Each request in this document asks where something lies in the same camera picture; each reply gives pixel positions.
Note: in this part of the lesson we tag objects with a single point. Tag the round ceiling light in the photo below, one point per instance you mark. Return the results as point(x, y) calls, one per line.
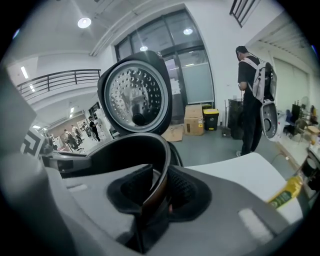
point(84, 22)

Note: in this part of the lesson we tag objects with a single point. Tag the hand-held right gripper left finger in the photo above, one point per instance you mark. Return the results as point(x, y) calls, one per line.
point(100, 200)

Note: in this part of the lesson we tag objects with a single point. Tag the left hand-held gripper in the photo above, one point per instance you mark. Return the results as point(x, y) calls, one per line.
point(15, 112)

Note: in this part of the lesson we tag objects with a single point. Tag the black bin with yellow lid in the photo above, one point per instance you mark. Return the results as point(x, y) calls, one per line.
point(211, 120)

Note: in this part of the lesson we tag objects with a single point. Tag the flattened cardboard sheets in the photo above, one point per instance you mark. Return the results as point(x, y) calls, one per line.
point(173, 133)

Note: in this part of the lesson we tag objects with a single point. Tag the glass entrance door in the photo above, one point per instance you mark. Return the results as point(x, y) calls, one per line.
point(195, 82)

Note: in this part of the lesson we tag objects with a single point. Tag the dark metal pot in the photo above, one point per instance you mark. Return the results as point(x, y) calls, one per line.
point(140, 147)

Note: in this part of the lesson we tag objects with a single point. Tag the black balcony railing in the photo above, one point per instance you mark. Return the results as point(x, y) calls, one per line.
point(241, 12)
point(62, 80)

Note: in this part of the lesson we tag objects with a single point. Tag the maroon rice cooker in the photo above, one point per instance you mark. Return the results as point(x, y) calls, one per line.
point(135, 100)

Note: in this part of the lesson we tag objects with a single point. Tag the yellow bottle with black cap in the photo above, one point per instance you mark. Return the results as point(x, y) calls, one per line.
point(287, 192)

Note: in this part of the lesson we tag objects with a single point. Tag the brown cardboard box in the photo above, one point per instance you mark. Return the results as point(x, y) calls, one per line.
point(193, 120)

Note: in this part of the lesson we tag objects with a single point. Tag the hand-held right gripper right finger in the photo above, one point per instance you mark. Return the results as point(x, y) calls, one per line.
point(225, 220)

